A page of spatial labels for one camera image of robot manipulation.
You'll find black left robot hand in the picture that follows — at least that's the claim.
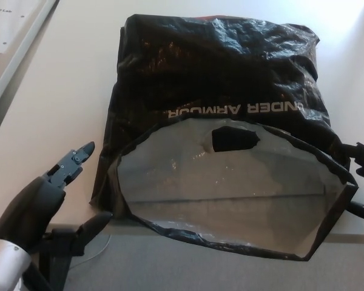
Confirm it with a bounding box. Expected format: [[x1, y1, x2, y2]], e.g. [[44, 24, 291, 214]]
[[0, 141, 114, 259]]

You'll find black Under Armour plastic bag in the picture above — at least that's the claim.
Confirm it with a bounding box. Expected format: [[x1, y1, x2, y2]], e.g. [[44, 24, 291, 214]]
[[89, 13, 359, 261]]

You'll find white printed paper sheet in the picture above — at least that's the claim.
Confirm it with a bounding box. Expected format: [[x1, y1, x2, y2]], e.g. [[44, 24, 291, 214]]
[[0, 0, 51, 55]]

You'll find black desk leg frame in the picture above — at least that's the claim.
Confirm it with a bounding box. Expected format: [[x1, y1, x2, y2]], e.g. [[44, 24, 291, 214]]
[[24, 233, 79, 291]]

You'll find thin white floor cable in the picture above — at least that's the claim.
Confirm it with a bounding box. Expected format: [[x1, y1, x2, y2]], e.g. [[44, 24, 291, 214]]
[[69, 235, 112, 270]]

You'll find grey metal desk rail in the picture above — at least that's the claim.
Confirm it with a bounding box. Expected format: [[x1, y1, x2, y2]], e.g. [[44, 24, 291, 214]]
[[0, 0, 61, 105]]

